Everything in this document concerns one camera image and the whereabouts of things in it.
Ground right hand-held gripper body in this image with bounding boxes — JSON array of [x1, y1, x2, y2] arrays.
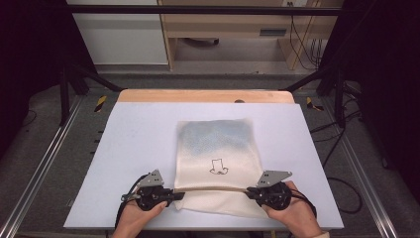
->
[[256, 170, 293, 211]]

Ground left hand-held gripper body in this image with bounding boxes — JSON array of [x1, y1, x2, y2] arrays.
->
[[135, 169, 176, 212]]

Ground white cloth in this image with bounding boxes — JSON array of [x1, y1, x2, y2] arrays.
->
[[172, 118, 269, 220]]

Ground person's left hand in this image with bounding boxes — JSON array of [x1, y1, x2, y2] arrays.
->
[[112, 200, 168, 238]]

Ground person's right hand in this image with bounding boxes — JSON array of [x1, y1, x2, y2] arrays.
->
[[262, 180, 323, 238]]

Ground white table mat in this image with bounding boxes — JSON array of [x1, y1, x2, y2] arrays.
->
[[62, 101, 345, 231]]

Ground yellow black tape strip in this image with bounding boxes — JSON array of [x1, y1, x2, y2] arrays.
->
[[93, 94, 108, 113], [305, 96, 325, 112]]

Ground black metal stand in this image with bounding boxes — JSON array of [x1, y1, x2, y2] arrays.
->
[[282, 61, 348, 129], [58, 61, 124, 127]]

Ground white cabinet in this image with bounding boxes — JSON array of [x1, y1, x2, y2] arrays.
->
[[66, 0, 169, 65]]

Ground light wooden desk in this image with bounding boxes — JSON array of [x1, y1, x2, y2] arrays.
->
[[157, 0, 345, 71]]

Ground black curtain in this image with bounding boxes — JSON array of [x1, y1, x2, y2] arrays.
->
[[319, 0, 420, 202], [0, 0, 97, 158]]

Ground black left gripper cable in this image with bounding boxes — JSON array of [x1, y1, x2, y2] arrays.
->
[[114, 174, 151, 230]]

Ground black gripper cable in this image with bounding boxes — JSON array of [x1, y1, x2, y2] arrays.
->
[[290, 188, 318, 220], [114, 174, 151, 230]]

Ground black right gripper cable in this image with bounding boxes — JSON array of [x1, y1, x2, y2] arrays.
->
[[290, 188, 318, 220]]

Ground aluminium floor rail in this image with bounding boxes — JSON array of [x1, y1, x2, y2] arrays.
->
[[0, 95, 84, 238], [320, 97, 399, 238]]

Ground thin black floor cable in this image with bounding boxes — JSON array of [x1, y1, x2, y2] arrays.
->
[[19, 108, 39, 131]]

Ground black desk cables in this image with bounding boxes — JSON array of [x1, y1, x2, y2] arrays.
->
[[287, 1, 324, 71]]

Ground black horizontal frame bar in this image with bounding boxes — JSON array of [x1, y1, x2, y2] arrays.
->
[[65, 4, 343, 17]]

